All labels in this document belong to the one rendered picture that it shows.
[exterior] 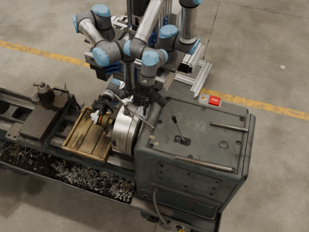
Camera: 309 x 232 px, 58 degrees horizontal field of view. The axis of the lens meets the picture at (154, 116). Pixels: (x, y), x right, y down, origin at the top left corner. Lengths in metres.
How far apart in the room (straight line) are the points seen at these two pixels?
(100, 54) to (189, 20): 0.53
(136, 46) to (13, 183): 1.98
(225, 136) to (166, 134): 0.31
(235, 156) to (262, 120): 1.84
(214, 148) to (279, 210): 1.51
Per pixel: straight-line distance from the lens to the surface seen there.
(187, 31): 1.72
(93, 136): 1.95
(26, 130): 2.00
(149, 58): 1.29
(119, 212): 2.64
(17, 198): 2.92
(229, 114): 1.63
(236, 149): 1.52
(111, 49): 1.67
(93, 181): 2.12
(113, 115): 1.72
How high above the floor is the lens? 2.53
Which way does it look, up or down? 55 degrees down
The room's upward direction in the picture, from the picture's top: 2 degrees clockwise
